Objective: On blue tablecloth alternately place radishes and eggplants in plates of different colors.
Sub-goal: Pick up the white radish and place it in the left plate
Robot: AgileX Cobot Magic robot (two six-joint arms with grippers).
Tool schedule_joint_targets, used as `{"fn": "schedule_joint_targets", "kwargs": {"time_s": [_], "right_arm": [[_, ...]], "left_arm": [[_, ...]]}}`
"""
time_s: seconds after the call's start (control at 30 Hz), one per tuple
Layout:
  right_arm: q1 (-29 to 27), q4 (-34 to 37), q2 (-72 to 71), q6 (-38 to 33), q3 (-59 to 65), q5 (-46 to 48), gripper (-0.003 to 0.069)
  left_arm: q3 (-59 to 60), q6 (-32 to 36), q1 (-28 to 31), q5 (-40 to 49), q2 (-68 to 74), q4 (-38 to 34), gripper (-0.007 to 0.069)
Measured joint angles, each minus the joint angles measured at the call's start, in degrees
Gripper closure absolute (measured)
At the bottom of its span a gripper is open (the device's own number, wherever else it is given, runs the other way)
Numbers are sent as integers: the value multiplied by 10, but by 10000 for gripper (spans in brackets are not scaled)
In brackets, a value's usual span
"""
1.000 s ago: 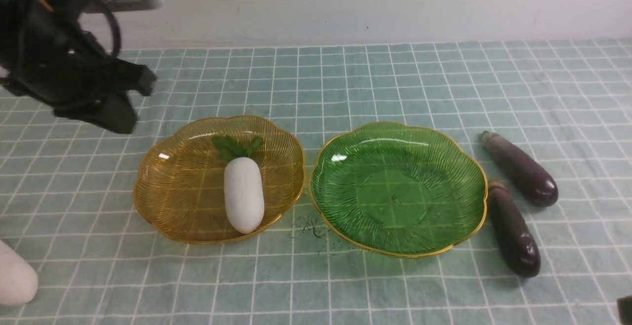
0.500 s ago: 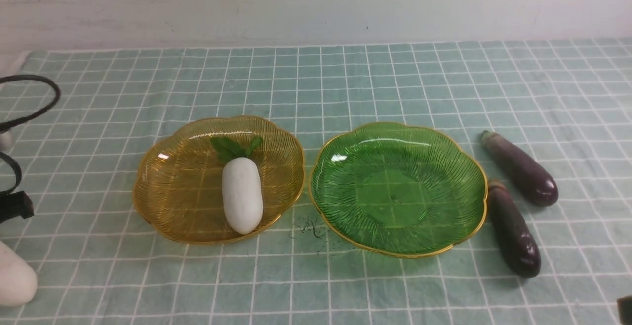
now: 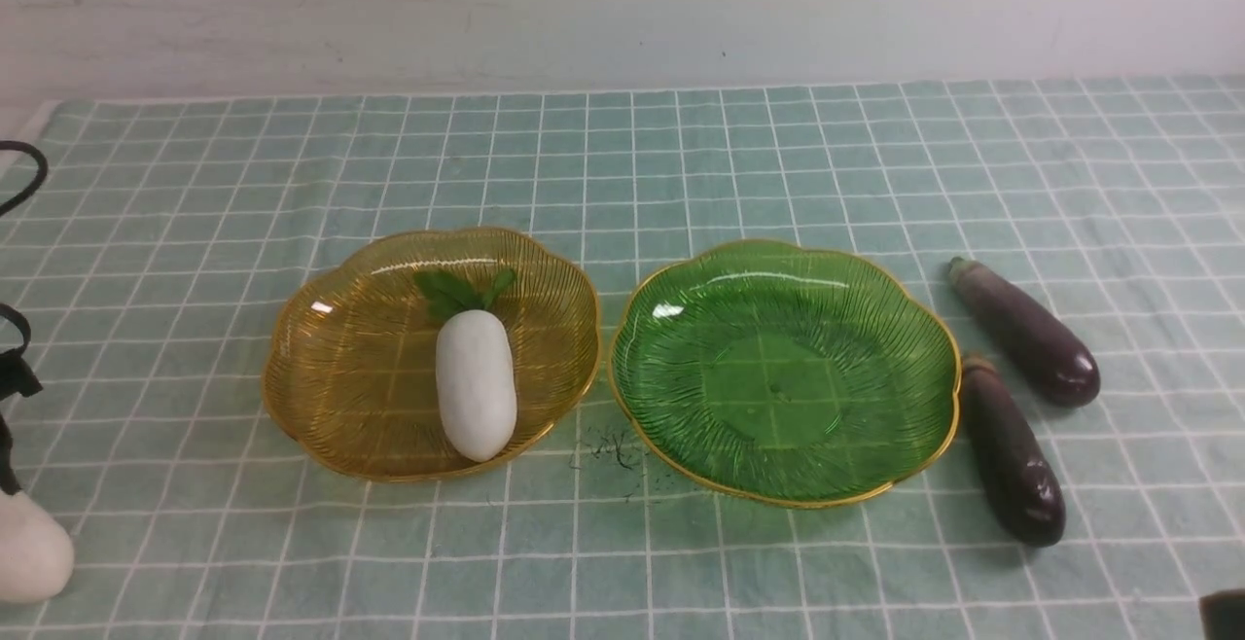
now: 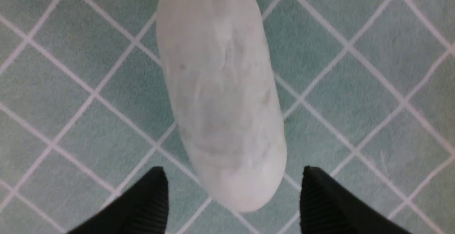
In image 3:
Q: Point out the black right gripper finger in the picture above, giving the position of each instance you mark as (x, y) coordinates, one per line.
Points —
(1222, 614)

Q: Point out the purple eggplant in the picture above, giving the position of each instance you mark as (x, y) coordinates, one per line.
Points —
(1018, 482)
(1053, 360)

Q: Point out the white radish with leaves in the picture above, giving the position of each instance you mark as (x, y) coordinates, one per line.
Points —
(474, 364)

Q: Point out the green plastic plate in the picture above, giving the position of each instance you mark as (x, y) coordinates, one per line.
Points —
(793, 376)

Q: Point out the amber plastic plate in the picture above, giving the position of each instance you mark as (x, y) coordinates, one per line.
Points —
(350, 372)

